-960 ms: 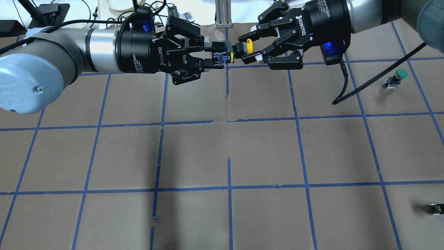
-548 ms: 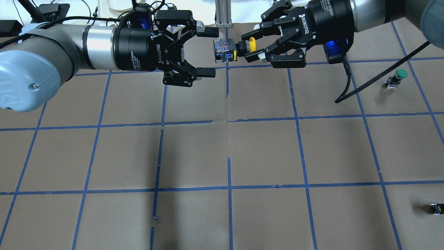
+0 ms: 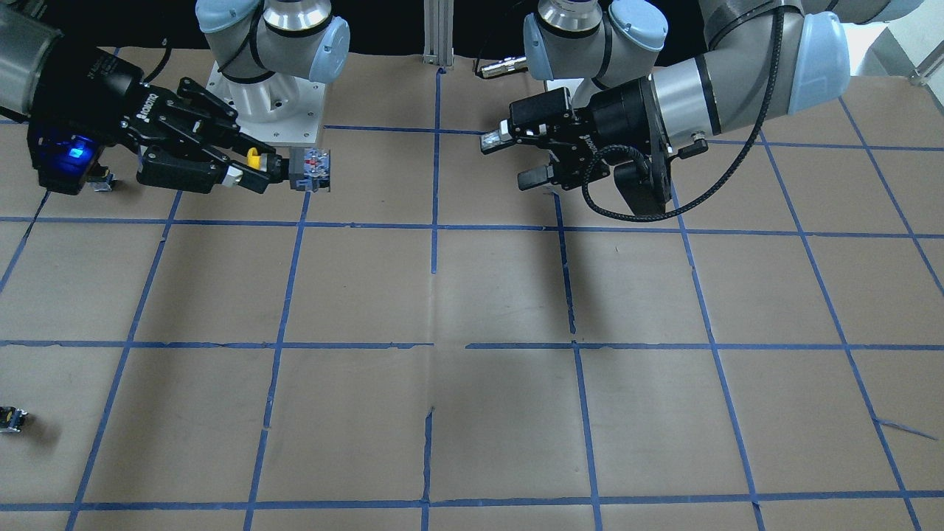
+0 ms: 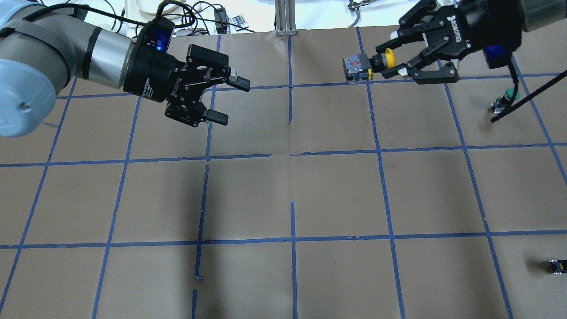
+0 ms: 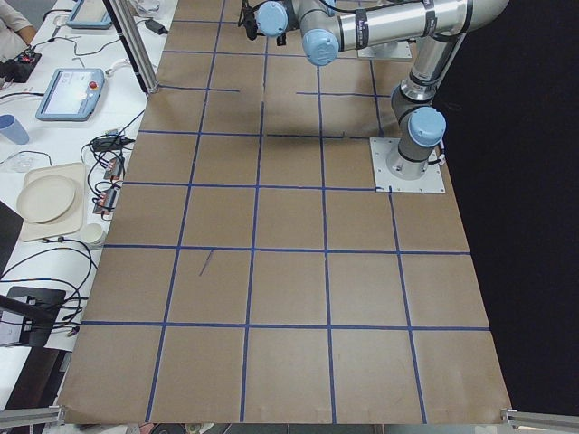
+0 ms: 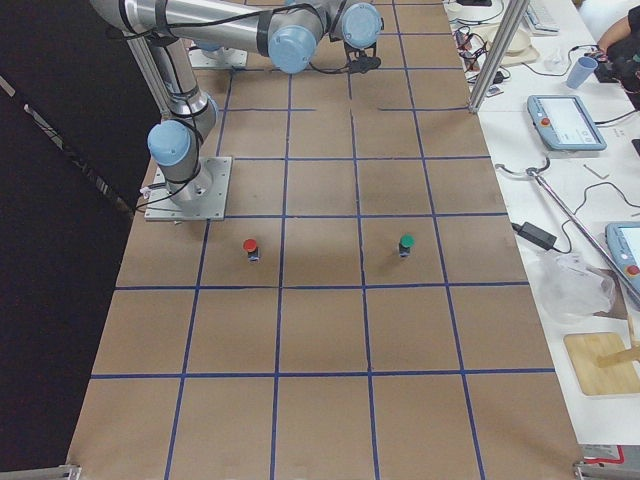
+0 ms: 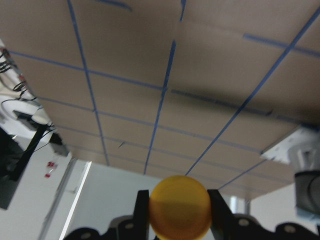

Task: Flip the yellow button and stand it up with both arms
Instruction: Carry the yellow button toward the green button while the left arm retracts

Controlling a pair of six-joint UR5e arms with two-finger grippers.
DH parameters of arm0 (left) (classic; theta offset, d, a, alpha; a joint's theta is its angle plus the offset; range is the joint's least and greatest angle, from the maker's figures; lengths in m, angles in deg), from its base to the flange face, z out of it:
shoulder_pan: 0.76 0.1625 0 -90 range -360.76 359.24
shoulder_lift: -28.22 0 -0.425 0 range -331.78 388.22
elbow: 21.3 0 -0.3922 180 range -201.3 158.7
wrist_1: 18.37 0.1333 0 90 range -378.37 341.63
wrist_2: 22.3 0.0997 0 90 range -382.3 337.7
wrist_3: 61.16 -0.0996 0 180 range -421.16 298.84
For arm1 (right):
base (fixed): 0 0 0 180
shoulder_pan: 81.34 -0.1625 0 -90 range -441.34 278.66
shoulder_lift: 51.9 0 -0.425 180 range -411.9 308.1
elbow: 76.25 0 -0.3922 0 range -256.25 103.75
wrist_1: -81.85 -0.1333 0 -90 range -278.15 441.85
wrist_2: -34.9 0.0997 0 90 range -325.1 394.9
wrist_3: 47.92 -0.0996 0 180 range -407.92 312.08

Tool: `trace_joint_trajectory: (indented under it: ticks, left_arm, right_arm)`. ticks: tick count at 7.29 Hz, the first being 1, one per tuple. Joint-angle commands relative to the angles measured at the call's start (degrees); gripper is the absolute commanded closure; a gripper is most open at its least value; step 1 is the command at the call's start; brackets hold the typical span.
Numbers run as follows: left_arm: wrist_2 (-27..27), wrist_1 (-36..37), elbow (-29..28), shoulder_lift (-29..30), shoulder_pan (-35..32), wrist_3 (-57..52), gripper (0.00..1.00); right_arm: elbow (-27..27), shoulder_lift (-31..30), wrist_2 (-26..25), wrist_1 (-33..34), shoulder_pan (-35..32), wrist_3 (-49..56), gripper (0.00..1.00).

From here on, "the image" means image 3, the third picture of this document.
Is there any small black switch block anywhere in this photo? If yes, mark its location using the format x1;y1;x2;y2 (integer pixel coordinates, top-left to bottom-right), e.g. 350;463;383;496
1;406;30;434

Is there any red push button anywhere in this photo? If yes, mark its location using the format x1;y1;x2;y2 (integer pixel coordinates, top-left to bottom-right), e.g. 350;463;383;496
86;166;118;192

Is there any yellow push button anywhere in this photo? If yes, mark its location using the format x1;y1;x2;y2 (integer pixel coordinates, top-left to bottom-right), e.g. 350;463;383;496
246;147;331;192

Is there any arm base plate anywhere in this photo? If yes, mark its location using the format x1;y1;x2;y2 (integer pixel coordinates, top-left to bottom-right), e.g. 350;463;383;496
208;63;328;148
544;77;613;112

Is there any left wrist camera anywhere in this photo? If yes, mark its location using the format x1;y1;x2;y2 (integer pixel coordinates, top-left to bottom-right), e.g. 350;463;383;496
614;144;672;221

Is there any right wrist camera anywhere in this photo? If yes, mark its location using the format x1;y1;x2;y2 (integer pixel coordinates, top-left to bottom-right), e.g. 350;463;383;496
27;123;105;195

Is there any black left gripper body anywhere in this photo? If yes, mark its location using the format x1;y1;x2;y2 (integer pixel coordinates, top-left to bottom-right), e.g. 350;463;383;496
509;77;664;190

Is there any aluminium frame post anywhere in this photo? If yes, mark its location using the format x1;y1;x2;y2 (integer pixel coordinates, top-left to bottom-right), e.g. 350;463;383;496
422;0;454;69

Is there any silver cable connector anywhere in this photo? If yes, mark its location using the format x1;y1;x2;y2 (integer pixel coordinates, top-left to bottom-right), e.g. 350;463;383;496
474;56;529;80

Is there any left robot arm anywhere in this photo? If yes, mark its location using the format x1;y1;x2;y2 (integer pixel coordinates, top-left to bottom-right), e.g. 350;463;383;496
481;1;918;209

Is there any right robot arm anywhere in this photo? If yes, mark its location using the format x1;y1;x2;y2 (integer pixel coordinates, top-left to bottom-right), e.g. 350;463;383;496
2;1;351;195

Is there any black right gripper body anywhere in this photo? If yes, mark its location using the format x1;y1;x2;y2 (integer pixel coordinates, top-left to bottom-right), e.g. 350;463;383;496
29;44;244;159

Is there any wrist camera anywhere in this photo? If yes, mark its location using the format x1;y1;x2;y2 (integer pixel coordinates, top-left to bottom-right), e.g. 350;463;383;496
27;123;105;195
614;144;672;221

